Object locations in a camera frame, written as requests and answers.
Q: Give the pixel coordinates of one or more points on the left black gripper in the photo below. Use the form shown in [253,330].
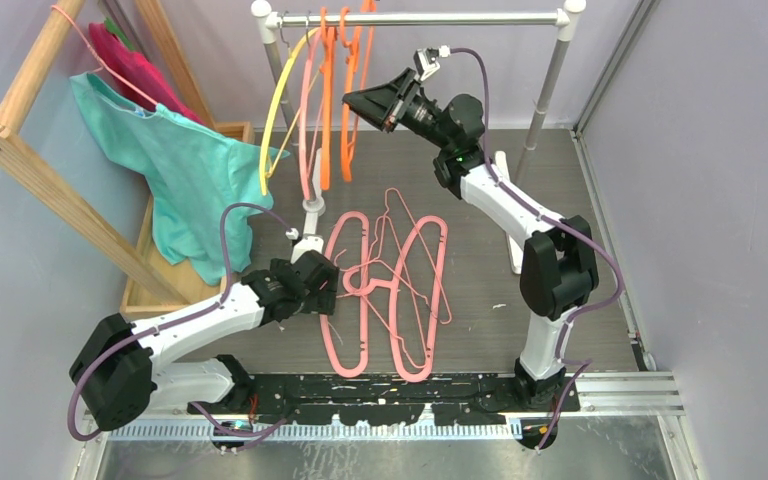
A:
[322,300]

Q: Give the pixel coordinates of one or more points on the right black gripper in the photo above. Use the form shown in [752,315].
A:
[386,104]

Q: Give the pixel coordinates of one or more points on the pink metal-hook hanger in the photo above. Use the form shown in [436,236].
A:
[305,158]

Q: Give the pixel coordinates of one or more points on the orange plastic hanger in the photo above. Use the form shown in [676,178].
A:
[329,37]

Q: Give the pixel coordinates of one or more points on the yellow hanger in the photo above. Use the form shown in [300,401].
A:
[285,70]

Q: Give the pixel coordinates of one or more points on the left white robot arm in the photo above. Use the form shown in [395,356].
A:
[127,368]

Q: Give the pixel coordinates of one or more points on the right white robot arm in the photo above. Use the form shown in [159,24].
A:
[558,266]

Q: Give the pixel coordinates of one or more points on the right thick pink hanger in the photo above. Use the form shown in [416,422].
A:
[380,238]

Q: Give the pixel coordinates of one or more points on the wooden clothes rack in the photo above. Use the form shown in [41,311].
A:
[47,269]

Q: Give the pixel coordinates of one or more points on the teal t-shirt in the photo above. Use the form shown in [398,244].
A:
[205,185]

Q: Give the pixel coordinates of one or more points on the white metal clothes rack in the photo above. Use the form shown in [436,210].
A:
[527,224]

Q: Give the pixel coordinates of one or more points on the magenta garment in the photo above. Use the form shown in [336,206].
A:
[136,78]

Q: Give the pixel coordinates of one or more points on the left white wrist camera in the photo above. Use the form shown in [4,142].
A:
[303,242]

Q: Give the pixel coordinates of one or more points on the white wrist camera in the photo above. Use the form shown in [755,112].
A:
[303,242]
[427,61]

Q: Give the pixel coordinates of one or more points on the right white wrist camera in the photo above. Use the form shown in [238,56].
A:
[427,61]

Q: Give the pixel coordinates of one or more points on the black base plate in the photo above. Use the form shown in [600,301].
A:
[454,400]

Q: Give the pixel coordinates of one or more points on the thin pink wire hanger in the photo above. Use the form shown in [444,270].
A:
[102,64]

